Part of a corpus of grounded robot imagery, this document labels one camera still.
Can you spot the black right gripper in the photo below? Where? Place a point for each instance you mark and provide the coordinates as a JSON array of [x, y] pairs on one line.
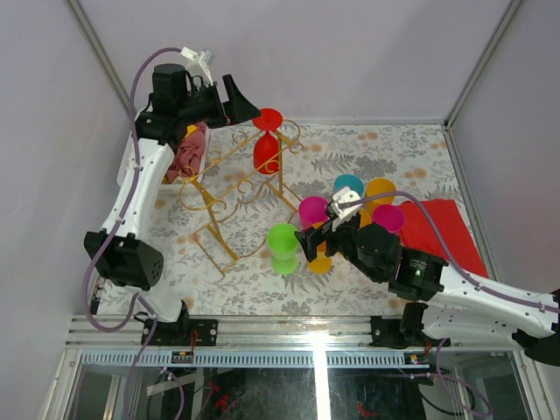
[[310, 239]]

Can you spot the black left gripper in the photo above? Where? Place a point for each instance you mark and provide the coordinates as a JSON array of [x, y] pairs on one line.
[[237, 108]]

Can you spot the green wine glass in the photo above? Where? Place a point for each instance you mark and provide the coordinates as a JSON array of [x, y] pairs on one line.
[[283, 247]]

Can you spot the orange wine glass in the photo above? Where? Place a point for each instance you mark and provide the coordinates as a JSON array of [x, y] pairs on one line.
[[375, 187], [365, 218], [322, 263]]

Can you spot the magenta wine glass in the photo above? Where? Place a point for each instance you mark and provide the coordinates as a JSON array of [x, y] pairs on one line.
[[389, 217], [312, 210]]

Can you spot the red wine glass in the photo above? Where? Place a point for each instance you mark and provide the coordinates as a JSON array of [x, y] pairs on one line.
[[266, 147]]

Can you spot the blue wine glass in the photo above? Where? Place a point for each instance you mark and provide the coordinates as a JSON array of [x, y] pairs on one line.
[[351, 181]]

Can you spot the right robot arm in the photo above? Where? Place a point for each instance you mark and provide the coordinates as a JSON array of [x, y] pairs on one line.
[[444, 307]]

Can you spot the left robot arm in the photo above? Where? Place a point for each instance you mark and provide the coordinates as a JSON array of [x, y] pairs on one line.
[[119, 251]]

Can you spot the floral tablecloth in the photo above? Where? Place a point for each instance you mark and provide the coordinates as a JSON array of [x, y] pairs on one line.
[[414, 157]]

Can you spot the yellow cloth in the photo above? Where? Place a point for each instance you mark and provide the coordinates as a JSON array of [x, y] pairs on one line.
[[191, 129]]

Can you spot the dusty pink cloth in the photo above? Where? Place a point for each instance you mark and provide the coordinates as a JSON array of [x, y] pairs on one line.
[[188, 158]]

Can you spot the red folded cloth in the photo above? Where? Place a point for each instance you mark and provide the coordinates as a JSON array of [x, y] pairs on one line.
[[417, 233]]

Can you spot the white plastic laundry basket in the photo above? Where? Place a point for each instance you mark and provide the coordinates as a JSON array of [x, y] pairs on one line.
[[179, 181]]

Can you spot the gold wire glass rack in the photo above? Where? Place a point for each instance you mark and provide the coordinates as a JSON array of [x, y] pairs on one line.
[[269, 175]]

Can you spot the aluminium mounting rail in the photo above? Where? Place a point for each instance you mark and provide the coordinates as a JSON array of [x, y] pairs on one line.
[[249, 342]]

